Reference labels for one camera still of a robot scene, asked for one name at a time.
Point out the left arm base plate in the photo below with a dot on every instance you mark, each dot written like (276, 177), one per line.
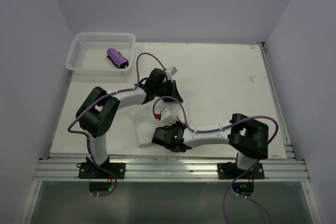
(90, 171)

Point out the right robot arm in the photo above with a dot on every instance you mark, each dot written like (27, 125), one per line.
(245, 134)

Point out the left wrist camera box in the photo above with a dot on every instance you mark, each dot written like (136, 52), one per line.
(170, 72)

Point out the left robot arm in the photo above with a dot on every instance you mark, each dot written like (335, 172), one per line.
(97, 113)

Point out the purple and black towel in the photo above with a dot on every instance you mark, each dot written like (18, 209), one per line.
(118, 60)

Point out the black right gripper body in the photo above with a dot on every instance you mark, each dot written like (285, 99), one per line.
(172, 127)

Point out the aluminium mounting rail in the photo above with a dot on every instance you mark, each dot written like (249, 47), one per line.
(165, 169)

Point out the white plastic basket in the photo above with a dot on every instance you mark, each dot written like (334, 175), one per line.
(88, 53)

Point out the white towel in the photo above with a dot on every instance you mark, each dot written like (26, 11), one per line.
(145, 123)

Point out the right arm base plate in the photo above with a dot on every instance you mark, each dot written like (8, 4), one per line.
(230, 170)

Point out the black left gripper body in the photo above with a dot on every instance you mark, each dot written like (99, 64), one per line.
(165, 89)

